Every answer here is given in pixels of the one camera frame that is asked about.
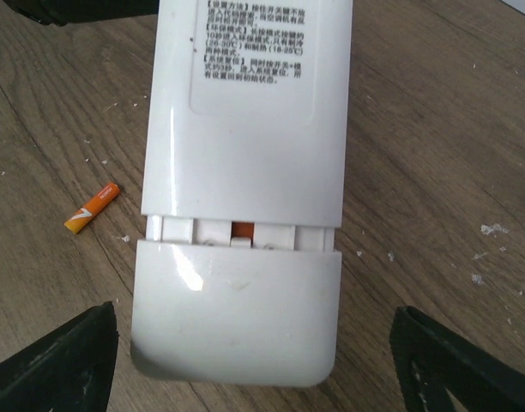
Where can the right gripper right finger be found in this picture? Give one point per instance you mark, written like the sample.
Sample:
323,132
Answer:
434,364

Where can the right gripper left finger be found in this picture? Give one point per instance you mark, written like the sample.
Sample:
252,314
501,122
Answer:
69,369

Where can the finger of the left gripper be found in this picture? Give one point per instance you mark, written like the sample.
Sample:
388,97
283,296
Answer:
63,12

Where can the white battery cover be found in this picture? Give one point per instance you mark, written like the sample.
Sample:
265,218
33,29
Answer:
235,315

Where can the orange battery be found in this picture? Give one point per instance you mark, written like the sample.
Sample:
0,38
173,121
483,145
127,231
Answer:
241,229
92,208

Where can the white remote control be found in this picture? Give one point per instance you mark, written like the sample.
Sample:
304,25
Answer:
247,122

